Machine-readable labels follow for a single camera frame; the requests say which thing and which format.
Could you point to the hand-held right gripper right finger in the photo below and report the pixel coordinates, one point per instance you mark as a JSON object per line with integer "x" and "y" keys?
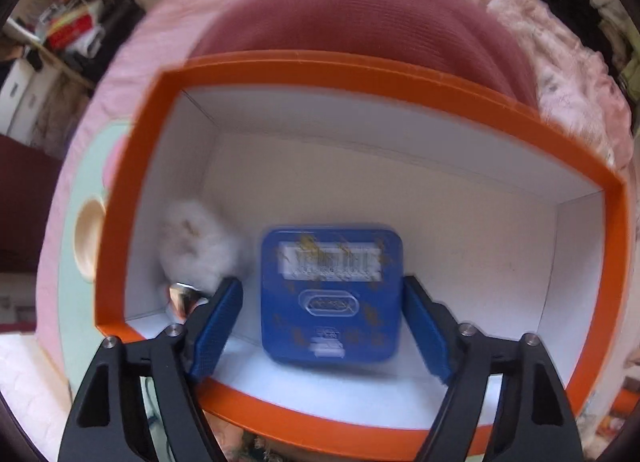
{"x": 427, "y": 327}

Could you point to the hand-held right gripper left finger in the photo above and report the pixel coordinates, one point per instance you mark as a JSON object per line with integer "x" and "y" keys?
{"x": 217, "y": 327}

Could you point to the blue metal tin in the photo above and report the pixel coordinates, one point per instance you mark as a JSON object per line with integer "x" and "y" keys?
{"x": 330, "y": 332}

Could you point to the orange cardboard box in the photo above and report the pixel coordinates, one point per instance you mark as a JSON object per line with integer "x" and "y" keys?
{"x": 380, "y": 73}

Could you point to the silver heart-shaped ornament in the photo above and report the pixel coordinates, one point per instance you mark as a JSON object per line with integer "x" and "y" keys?
{"x": 182, "y": 297}

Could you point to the white fluffy pompom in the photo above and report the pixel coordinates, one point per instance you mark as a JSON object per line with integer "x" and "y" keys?
{"x": 195, "y": 242}

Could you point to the person's white fleece clothing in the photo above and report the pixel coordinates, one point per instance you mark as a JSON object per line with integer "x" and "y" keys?
{"x": 25, "y": 392}

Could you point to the cluttered wooden shelf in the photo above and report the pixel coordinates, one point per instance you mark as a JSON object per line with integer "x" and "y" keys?
{"x": 65, "y": 32}

